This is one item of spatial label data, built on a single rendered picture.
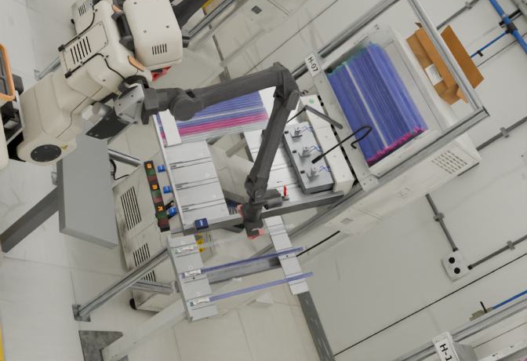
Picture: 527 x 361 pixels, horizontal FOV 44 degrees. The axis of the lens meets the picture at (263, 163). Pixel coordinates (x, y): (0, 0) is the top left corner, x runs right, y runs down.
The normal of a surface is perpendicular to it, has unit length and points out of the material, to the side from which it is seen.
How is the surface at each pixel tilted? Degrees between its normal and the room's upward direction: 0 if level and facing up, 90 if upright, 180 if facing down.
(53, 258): 0
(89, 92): 90
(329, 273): 90
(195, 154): 45
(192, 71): 90
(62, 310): 0
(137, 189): 90
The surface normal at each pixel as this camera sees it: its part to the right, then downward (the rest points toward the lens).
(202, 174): 0.10, -0.56
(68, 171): 0.74, -0.54
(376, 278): -0.60, -0.26
